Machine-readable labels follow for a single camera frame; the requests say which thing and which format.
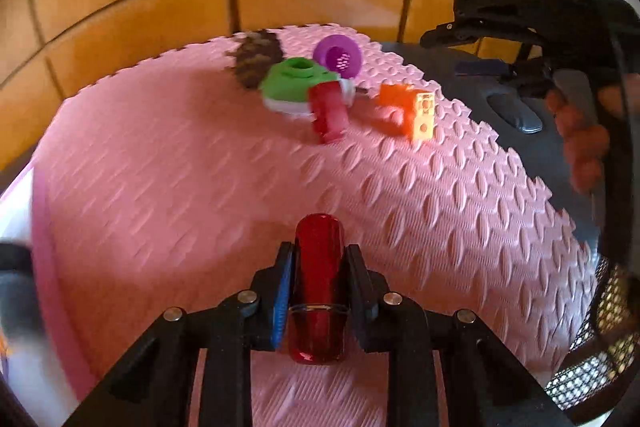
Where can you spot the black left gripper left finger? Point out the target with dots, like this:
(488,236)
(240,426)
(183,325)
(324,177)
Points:
(205,352)

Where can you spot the small red block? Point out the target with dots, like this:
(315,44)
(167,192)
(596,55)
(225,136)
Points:
(329,110)

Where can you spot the pink foam puzzle mat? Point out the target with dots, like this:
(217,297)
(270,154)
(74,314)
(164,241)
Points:
(169,185)

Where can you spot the red cylinder capsule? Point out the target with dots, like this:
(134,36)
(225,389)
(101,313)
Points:
(318,309)

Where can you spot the mesh chair back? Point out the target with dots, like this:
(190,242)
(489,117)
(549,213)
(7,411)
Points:
(604,358)

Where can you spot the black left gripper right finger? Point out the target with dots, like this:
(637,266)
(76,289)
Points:
(442,369)

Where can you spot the purple plastic funnel toy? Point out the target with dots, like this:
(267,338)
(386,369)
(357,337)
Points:
(340,54)

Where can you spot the orange holed cube block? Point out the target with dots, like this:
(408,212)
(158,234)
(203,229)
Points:
(418,109)

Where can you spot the green white round toy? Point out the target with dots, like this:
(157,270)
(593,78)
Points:
(285,88)

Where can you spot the brown pegged disc toy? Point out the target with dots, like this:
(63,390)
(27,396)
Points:
(256,53)

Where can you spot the person's right hand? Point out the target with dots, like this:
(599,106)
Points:
(585,145)

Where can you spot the pink white cardboard box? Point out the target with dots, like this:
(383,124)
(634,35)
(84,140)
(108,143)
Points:
(42,362)

